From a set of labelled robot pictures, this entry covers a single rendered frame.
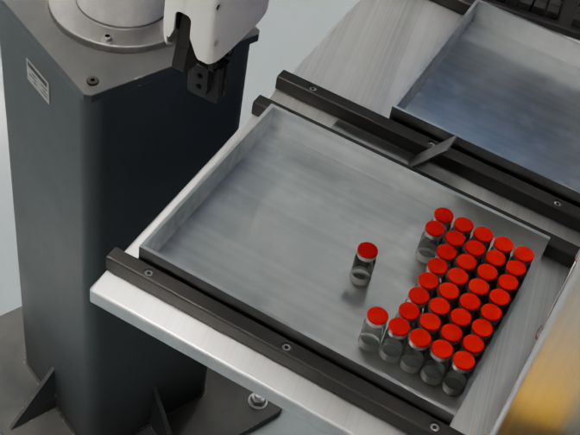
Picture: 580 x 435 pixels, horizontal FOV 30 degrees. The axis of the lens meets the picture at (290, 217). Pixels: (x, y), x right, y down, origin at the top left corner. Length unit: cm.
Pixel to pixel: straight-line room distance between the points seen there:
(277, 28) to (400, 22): 141
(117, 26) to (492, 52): 48
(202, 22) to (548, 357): 36
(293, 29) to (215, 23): 198
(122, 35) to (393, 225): 43
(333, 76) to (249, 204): 25
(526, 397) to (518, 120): 57
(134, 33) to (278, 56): 140
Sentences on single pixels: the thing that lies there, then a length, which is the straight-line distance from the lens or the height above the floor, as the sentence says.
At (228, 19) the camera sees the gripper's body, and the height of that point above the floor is 119.
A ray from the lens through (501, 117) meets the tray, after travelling 133.
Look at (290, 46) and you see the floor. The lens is 278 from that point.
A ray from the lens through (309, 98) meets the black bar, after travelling 128.
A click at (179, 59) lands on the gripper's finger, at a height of 116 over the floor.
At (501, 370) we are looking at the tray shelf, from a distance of 108.
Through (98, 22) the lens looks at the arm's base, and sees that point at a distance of 138.
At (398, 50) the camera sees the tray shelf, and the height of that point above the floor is 88.
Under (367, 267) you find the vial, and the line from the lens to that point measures 108.
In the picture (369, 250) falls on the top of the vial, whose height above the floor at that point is 93.
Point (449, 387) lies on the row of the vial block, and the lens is 104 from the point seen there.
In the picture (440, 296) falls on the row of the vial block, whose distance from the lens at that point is 106.
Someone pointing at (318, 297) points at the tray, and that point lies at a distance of 109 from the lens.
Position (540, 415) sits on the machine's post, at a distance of 85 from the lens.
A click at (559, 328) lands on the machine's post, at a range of 77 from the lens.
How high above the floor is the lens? 172
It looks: 47 degrees down
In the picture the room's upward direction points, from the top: 11 degrees clockwise
